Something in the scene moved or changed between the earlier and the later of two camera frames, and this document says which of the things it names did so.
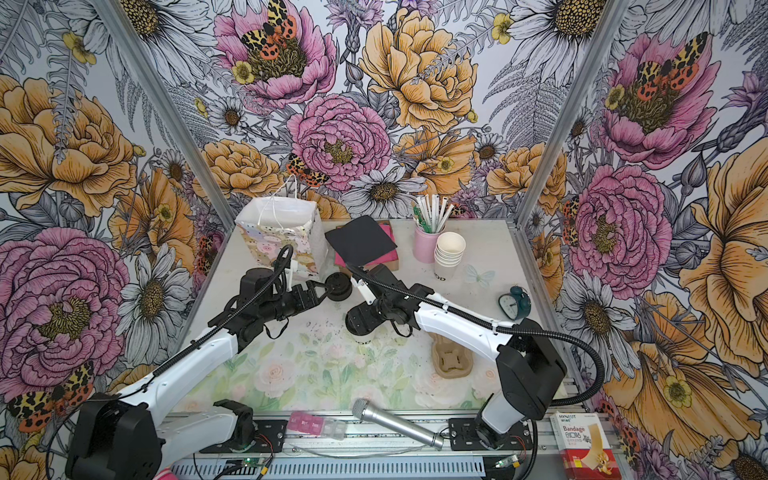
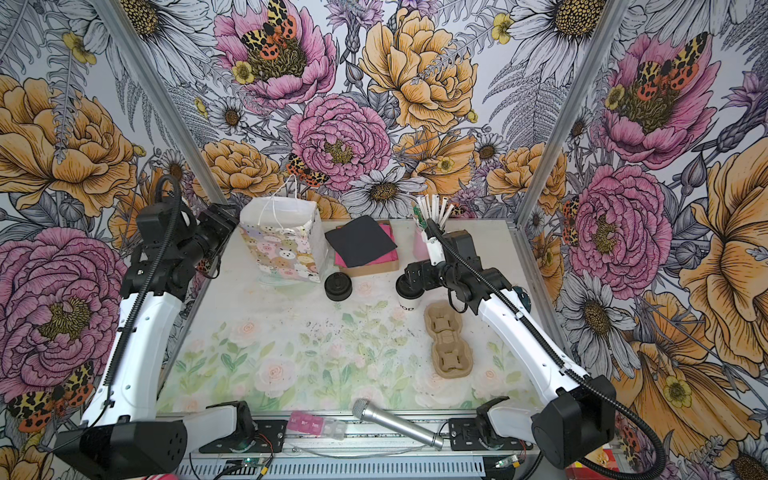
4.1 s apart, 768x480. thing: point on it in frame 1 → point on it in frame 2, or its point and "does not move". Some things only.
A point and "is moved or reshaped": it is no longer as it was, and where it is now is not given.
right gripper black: x=355 y=322 → x=426 y=270
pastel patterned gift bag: x=269 y=223 does not move
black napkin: x=360 y=241 does not move
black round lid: x=339 y=286 does not move
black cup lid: x=363 y=319 is moved or reshaped
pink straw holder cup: x=424 y=246 does not move
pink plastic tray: x=314 y=424 does not move
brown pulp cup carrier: x=450 y=360 does not move
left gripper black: x=311 y=300 → x=224 y=223
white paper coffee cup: x=364 y=339 is moved or reshaped
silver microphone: x=362 y=410 does not move
